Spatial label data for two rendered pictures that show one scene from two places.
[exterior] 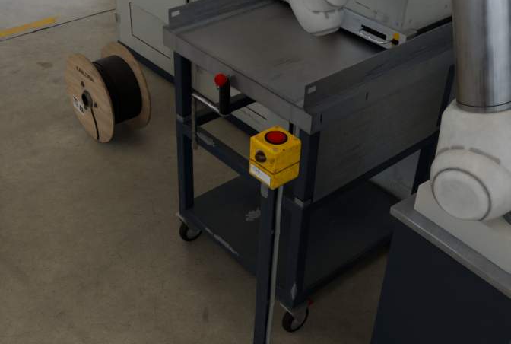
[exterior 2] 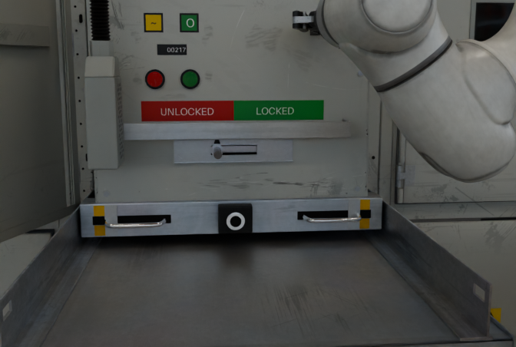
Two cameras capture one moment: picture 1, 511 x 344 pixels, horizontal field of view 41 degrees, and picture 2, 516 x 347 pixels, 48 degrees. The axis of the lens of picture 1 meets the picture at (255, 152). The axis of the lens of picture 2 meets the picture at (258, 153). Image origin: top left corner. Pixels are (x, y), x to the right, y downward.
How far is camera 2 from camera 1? 1.45 m
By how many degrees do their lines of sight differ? 54
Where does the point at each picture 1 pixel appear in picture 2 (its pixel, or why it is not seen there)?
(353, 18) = (281, 208)
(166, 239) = not seen: outside the picture
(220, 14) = (49, 291)
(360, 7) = (286, 187)
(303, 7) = (487, 123)
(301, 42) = (246, 269)
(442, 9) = not seen: hidden behind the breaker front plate
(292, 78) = (362, 312)
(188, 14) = (21, 306)
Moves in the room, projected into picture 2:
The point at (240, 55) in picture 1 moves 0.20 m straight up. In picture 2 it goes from (224, 326) to (223, 167)
